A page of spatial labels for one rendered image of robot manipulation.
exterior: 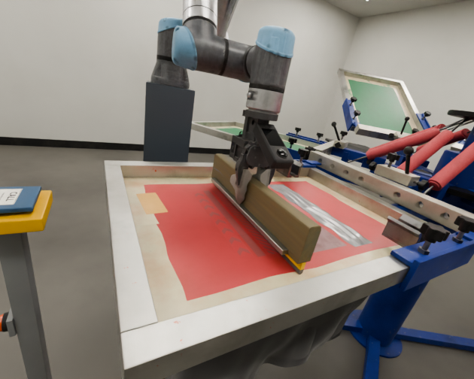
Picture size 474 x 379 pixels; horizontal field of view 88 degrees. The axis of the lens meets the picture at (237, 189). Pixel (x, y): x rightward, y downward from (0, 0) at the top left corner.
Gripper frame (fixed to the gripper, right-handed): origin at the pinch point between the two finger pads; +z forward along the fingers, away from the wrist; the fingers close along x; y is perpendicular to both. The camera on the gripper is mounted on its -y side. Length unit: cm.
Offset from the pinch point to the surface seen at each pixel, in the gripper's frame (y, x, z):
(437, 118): 161, -444, -43
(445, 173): -6, -78, -9
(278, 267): -17.2, 3.0, 5.3
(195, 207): 6.8, 10.5, 4.6
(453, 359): -27, -149, 101
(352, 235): -13.7, -22.4, 4.5
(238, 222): -1.7, 3.2, 4.8
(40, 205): 12.4, 41.3, 4.5
